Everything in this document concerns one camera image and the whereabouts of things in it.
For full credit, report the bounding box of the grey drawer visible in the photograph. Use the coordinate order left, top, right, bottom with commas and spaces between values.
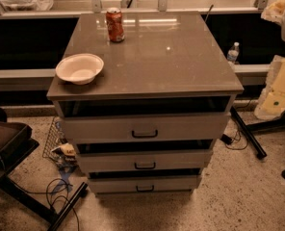
61, 113, 230, 144
89, 175, 201, 194
76, 149, 213, 173

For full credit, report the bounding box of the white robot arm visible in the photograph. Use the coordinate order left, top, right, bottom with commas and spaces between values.
254, 0, 285, 120

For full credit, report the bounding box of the grey drawer cabinet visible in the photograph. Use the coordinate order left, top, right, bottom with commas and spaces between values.
47, 12, 243, 181

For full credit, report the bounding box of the white paper bowl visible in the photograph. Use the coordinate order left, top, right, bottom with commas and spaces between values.
56, 53, 104, 85

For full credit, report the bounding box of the orange soda can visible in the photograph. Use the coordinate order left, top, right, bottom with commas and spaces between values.
106, 8, 125, 42

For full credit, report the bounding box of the clear plastic water bottle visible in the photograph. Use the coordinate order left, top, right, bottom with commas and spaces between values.
227, 42, 240, 64

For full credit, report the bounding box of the dark brown chair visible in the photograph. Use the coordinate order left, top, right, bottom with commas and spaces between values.
0, 107, 39, 182

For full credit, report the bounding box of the black stand base right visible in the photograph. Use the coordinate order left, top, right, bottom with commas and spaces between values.
230, 108, 285, 160

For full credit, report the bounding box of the black table leg stand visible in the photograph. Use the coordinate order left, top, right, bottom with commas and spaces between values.
0, 178, 88, 231

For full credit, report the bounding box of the wire mesh basket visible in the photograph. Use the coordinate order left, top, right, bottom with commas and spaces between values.
42, 117, 77, 168

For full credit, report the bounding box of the black cable right floor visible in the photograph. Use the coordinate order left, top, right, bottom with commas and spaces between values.
220, 99, 253, 151

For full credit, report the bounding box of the black floor cable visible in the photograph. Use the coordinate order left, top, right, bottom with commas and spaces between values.
7, 177, 81, 231

